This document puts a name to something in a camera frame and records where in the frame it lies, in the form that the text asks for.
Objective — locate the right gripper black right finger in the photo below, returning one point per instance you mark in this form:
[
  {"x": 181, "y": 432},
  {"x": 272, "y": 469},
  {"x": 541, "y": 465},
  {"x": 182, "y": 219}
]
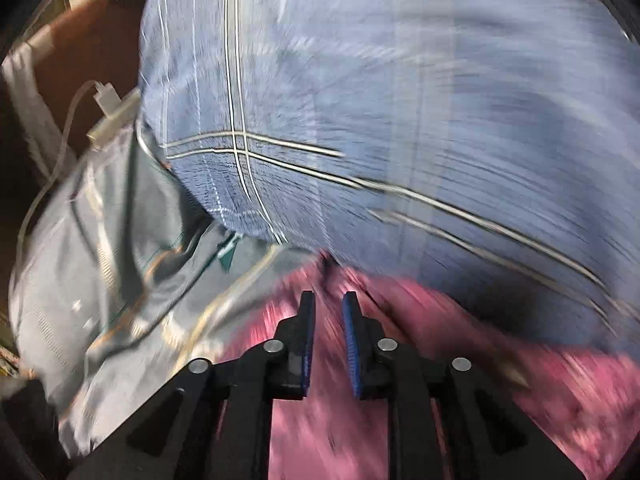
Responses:
[{"x": 379, "y": 366}]

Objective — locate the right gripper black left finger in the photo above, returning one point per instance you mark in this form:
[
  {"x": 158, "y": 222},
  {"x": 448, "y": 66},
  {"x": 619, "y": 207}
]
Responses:
[{"x": 280, "y": 367}]

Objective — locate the pink floral garment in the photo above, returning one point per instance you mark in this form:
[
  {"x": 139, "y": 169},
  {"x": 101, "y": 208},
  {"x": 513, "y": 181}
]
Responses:
[{"x": 496, "y": 407}]

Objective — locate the grey striped bedsheet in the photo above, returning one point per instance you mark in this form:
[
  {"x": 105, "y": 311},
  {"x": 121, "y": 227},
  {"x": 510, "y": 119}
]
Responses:
[{"x": 124, "y": 279}]

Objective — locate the blue plaid pillow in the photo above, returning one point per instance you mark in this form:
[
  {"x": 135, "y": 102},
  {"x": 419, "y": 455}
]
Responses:
[{"x": 488, "y": 149}]

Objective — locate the brown wooden headboard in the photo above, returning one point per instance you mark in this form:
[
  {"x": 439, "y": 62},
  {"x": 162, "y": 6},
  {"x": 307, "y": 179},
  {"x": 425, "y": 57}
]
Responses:
[{"x": 98, "y": 40}]

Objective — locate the white charger with cable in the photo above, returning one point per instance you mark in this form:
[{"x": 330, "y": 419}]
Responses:
[{"x": 116, "y": 112}]

